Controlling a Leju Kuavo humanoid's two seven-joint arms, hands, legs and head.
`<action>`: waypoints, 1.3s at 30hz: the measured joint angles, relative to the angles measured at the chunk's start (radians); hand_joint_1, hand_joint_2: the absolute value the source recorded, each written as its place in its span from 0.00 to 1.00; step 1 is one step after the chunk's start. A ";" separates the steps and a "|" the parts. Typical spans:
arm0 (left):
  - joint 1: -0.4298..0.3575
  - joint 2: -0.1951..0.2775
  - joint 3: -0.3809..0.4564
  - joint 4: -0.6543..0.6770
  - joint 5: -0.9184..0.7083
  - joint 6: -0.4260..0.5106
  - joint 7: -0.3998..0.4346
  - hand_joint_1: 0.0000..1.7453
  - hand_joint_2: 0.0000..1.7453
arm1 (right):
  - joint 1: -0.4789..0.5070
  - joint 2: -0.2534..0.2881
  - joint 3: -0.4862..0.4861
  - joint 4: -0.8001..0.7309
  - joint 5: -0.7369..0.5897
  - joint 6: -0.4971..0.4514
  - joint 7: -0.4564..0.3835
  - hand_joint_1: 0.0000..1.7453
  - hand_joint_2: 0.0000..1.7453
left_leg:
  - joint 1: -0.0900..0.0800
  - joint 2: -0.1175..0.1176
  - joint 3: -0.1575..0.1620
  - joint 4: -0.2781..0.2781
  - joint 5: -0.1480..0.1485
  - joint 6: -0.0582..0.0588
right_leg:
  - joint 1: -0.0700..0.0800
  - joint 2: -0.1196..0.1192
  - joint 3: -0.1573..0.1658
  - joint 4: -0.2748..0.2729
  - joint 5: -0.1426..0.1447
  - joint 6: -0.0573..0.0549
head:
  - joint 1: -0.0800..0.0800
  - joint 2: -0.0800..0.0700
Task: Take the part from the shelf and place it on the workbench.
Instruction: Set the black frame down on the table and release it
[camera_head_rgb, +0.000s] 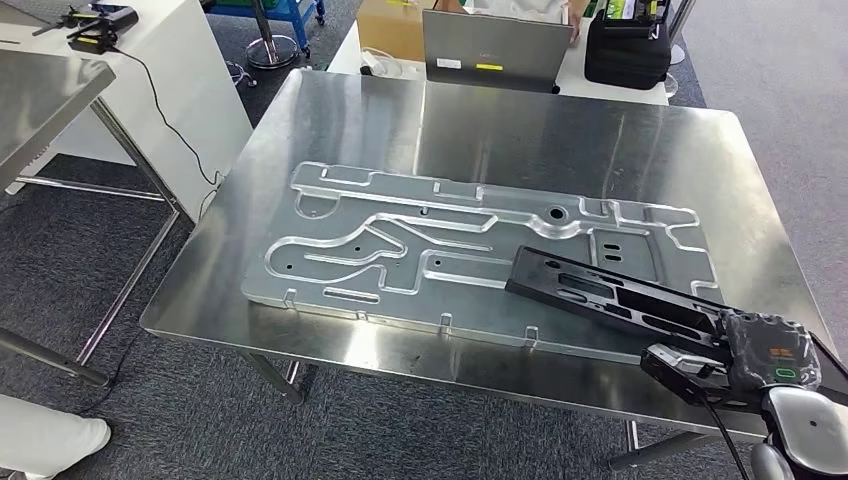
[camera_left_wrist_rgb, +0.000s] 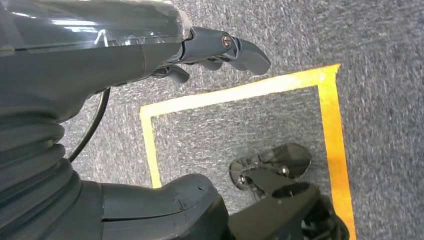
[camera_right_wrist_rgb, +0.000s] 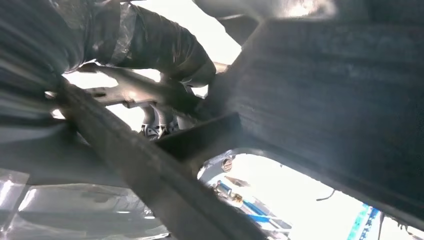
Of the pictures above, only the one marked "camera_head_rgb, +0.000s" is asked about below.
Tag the white table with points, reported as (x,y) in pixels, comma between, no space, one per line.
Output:
(609,96)

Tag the grey metal fixture plate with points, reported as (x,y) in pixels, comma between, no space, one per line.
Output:
(464,278)

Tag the chrome stanchion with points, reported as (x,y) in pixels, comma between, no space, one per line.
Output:
(681,20)
(272,53)

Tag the black plastic frame part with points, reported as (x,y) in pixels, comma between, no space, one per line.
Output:
(530,275)

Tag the steel side table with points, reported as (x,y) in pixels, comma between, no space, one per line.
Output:
(46,99)

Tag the grey laptop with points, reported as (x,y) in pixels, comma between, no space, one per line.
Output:
(497,50)

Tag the person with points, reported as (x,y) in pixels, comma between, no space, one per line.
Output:
(578,20)
(46,437)

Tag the white plastic bag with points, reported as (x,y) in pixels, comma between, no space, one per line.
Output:
(517,10)

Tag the stainless steel workbench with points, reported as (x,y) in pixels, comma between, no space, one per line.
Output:
(530,132)

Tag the cardboard box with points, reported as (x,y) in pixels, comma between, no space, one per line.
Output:
(391,30)

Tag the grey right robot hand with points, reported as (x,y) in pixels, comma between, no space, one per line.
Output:
(768,351)

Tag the black bag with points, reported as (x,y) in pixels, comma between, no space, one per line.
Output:
(626,60)

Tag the green yellow box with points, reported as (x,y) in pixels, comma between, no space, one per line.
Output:
(629,10)

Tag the black device on cabinet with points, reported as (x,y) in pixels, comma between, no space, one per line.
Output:
(106,20)

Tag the white power adapter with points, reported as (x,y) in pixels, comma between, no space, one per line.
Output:
(374,63)

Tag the white cabinet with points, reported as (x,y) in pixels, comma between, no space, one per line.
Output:
(185,79)

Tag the blue cart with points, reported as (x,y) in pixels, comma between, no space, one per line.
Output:
(291,10)

